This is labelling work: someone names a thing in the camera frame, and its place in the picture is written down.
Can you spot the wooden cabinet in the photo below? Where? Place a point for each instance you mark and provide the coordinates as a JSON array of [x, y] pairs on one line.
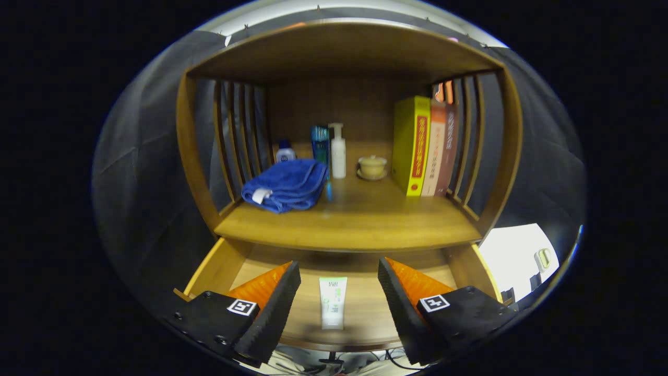
[[339, 52]]

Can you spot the wooden countertop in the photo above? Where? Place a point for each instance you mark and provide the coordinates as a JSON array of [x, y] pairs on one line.
[[365, 219]]

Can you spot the white and green tube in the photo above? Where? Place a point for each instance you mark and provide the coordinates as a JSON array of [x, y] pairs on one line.
[[333, 305]]

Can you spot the small white blue-capped bottle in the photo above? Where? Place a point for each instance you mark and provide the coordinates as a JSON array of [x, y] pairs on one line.
[[285, 154]]

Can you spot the white pump bottle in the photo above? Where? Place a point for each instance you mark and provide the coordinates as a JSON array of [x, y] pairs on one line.
[[338, 156]]

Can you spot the teal bottle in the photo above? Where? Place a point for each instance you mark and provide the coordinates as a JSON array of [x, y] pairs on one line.
[[319, 146]]

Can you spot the yellow book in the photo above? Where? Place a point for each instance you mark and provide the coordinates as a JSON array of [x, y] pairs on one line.
[[404, 146]]

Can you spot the blue folded towel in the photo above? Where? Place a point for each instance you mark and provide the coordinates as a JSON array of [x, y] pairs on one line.
[[287, 183]]

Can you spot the small beige object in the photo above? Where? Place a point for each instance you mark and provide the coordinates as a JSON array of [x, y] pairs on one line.
[[544, 257]]

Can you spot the white side table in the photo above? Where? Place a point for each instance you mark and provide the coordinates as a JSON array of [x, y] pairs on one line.
[[511, 256]]

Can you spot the wooden drawer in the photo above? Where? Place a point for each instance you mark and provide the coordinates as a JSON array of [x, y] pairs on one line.
[[360, 303]]

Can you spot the brown book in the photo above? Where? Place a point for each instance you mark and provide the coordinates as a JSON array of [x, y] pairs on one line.
[[449, 151]]

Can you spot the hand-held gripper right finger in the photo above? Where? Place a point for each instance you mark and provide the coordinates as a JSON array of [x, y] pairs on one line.
[[404, 308]]

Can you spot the beige lidded teacup with saucer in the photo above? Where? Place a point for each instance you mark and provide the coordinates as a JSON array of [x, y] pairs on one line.
[[372, 166]]

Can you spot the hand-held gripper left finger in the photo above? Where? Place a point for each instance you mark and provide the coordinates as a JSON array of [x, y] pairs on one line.
[[276, 308]]

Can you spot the orange and white book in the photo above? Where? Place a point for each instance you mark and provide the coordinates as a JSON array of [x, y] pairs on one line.
[[436, 156]]

